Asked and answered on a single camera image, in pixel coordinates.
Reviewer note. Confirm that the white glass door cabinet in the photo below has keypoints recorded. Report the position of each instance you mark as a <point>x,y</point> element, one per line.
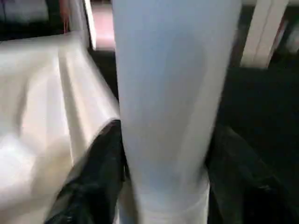
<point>266,28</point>

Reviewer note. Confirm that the white plastic table top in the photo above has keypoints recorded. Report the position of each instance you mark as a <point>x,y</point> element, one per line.
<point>46,116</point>

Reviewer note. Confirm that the white plastic table leg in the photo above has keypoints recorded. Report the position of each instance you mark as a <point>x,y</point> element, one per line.
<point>173,102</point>

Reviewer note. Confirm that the black table mat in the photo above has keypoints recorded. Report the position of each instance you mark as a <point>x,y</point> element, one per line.
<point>261,102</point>

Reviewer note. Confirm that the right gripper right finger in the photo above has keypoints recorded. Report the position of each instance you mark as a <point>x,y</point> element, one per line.
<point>243,196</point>

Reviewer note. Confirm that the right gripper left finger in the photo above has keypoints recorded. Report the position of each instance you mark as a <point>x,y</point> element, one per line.
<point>96,186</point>

